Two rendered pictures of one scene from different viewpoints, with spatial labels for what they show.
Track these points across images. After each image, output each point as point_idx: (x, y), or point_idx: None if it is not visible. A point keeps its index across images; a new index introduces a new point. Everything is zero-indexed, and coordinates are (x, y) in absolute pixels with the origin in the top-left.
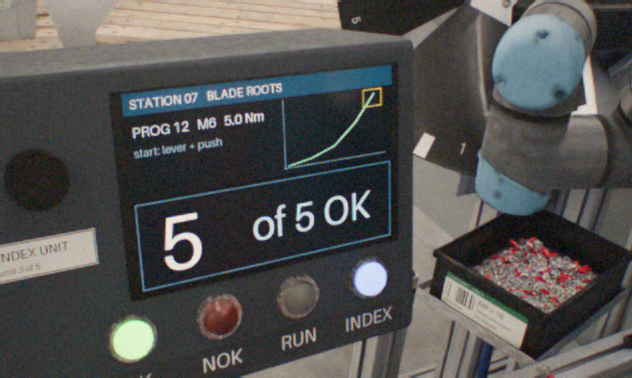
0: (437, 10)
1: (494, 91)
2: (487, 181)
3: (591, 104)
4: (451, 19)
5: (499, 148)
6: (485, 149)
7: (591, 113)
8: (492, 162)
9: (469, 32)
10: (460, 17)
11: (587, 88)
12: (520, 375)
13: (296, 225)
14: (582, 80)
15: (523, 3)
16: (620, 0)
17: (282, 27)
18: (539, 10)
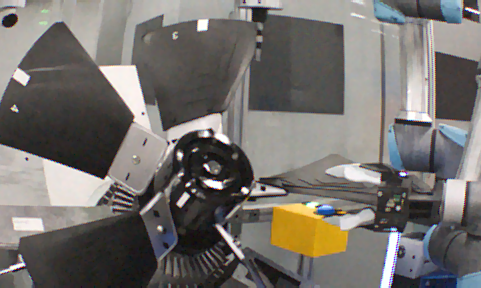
0: (144, 285)
1: None
2: None
3: (303, 280)
4: (254, 275)
5: None
6: None
7: (309, 284)
8: None
9: (262, 277)
10: (253, 270)
11: (289, 274)
12: None
13: None
14: (281, 272)
15: (430, 198)
16: (345, 192)
17: None
18: None
